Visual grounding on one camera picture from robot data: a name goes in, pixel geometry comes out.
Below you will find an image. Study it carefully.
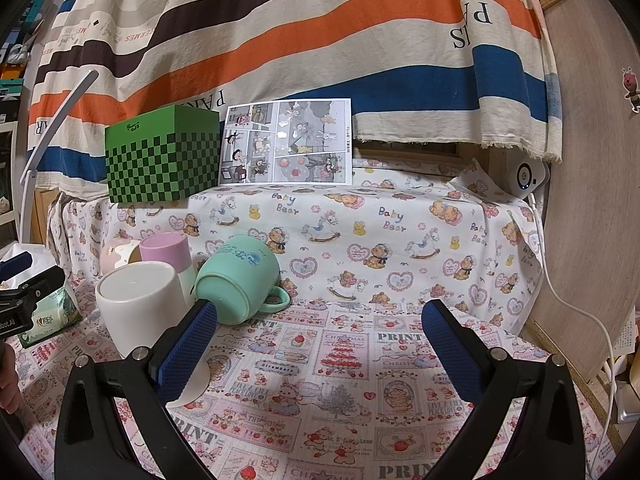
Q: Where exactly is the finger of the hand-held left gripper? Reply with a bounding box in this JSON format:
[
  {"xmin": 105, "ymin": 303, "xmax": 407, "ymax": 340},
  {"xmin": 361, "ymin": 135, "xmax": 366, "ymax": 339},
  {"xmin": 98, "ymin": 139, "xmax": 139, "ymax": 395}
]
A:
[
  {"xmin": 0, "ymin": 267, "xmax": 66, "ymax": 314},
  {"xmin": 0, "ymin": 252, "xmax": 34, "ymax": 282}
]

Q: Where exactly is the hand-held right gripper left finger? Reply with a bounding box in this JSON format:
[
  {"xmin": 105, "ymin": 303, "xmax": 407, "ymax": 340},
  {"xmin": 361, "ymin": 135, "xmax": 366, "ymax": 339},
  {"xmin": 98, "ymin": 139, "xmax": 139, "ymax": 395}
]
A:
[{"xmin": 54, "ymin": 299, "xmax": 221, "ymax": 480}]

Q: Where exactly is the green mug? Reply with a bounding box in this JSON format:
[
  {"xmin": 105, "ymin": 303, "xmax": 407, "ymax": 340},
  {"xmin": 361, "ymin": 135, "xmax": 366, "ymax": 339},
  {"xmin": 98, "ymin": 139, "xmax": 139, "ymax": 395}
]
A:
[{"xmin": 193, "ymin": 234, "xmax": 292, "ymax": 326}]

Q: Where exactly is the pink patchwork print cloth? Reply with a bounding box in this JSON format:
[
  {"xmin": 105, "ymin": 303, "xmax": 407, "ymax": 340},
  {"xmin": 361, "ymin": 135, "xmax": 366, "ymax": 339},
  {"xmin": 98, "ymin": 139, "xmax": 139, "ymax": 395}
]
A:
[{"xmin": 14, "ymin": 280, "xmax": 617, "ymax": 480}]

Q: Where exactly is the cluttered storage shelf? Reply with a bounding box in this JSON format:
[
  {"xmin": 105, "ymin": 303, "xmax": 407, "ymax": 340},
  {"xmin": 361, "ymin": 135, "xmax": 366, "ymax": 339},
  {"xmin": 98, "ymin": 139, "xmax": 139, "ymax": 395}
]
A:
[{"xmin": 0, "ymin": 0, "xmax": 57, "ymax": 241}]

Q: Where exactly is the bear print cloth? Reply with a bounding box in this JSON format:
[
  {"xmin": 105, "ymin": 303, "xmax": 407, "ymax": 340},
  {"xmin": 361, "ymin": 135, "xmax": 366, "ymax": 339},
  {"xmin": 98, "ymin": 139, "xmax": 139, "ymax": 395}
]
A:
[{"xmin": 46, "ymin": 157, "xmax": 547, "ymax": 335}]

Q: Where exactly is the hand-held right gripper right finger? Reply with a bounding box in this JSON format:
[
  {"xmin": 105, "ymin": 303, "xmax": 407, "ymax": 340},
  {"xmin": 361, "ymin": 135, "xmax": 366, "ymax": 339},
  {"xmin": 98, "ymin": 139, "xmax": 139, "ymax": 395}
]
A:
[{"xmin": 421, "ymin": 299, "xmax": 587, "ymax": 480}]

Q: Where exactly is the person's left hand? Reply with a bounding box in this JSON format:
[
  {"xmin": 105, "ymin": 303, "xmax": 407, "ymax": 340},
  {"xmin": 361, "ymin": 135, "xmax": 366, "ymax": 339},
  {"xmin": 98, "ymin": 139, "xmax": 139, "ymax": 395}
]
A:
[{"xmin": 0, "ymin": 341, "xmax": 24, "ymax": 415}]

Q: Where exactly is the comic picture card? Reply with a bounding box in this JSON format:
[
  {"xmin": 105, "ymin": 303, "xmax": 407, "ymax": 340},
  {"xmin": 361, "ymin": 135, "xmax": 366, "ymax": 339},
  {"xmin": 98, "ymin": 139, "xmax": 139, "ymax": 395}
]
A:
[{"xmin": 218, "ymin": 98, "xmax": 355, "ymax": 186}]

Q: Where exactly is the wooden board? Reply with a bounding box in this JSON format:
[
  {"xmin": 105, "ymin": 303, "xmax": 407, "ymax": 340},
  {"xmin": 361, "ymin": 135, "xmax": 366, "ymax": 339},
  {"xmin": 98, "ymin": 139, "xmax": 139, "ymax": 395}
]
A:
[{"xmin": 519, "ymin": 0, "xmax": 640, "ymax": 382}]

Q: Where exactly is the striped cloth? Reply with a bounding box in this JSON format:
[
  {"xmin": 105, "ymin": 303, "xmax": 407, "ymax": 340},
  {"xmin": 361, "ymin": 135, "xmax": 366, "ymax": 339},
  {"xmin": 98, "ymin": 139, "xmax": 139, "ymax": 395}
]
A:
[{"xmin": 27, "ymin": 0, "xmax": 564, "ymax": 197}]

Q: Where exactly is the green checkered box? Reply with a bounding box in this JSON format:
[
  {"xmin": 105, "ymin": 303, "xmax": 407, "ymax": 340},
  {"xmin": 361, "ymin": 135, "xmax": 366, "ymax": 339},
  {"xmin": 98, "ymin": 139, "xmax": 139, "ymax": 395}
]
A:
[{"xmin": 103, "ymin": 104, "xmax": 221, "ymax": 205}]

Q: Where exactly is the green wet wipes packet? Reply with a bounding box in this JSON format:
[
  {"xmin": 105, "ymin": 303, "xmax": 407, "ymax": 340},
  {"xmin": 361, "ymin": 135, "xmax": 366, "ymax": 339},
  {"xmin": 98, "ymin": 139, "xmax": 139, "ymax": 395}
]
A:
[{"xmin": 19, "ymin": 280, "xmax": 84, "ymax": 347}]

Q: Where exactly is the cartoon wall sticker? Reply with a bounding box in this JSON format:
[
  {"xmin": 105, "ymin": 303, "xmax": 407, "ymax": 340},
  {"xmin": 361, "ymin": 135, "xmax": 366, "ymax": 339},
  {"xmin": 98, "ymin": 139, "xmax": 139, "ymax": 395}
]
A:
[{"xmin": 621, "ymin": 66, "xmax": 640, "ymax": 114}]

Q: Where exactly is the white device with blue ring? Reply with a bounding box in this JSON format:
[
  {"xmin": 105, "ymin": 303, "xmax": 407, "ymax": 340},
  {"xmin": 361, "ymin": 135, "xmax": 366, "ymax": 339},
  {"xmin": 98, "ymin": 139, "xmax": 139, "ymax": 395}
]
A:
[{"xmin": 502, "ymin": 157, "xmax": 551, "ymax": 202}]

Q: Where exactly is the white cable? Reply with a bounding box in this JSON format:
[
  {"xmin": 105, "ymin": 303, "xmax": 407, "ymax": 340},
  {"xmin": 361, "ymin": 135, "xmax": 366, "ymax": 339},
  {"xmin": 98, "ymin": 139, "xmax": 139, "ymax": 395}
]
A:
[{"xmin": 529, "ymin": 194, "xmax": 619, "ymax": 480}]

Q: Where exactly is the small pink and white cup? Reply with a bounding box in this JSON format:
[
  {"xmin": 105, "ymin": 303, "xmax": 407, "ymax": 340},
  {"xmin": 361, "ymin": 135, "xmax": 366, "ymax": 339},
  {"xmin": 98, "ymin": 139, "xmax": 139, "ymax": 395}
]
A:
[{"xmin": 99, "ymin": 238, "xmax": 142, "ymax": 277}]

